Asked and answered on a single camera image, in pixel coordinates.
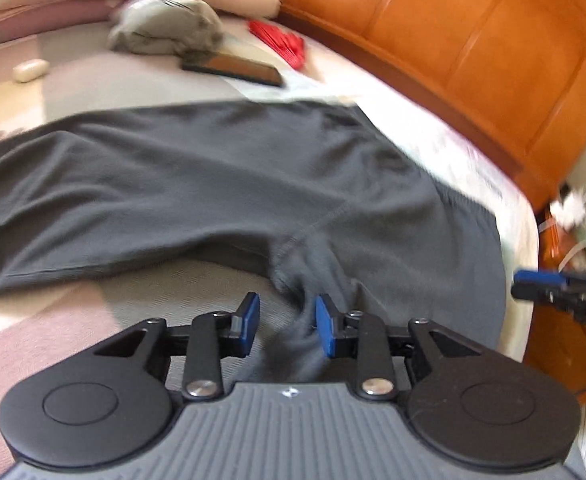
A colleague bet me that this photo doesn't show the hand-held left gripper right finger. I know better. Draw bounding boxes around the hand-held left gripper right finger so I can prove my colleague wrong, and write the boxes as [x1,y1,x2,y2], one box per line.
[314,294,479,403]

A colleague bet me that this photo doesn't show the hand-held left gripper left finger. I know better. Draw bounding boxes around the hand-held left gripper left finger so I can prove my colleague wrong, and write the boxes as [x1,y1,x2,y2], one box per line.
[95,292,261,402]

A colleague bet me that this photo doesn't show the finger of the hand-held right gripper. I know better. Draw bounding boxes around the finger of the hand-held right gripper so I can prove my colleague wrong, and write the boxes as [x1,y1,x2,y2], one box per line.
[514,270,569,286]
[510,282,574,306]

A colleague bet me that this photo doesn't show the dark grey pants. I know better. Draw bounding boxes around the dark grey pants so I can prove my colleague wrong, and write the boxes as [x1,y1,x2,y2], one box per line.
[0,100,506,386]

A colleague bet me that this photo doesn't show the orange wooden nightstand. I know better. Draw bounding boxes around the orange wooden nightstand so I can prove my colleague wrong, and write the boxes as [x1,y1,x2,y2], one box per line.
[523,200,586,396]

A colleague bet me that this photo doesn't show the white and green bundle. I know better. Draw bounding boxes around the white and green bundle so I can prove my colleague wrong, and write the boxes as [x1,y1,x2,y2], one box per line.
[548,175,586,271]

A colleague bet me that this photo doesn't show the black smartphone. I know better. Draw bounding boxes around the black smartphone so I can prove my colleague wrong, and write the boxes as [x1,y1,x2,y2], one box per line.
[180,51,285,88]

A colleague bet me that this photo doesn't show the orange wooden headboard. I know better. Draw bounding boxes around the orange wooden headboard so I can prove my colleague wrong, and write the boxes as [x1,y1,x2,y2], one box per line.
[253,0,586,211]

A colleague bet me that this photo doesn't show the red folding fan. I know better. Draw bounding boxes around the red folding fan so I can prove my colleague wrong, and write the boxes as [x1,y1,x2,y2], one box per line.
[248,19,308,71]

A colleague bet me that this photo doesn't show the grey-green bundled cloth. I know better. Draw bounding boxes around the grey-green bundled cloth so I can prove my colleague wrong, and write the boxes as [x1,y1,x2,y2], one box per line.
[107,0,225,56]

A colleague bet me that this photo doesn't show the white earbud case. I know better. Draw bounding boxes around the white earbud case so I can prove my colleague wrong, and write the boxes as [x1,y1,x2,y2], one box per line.
[13,59,50,82]

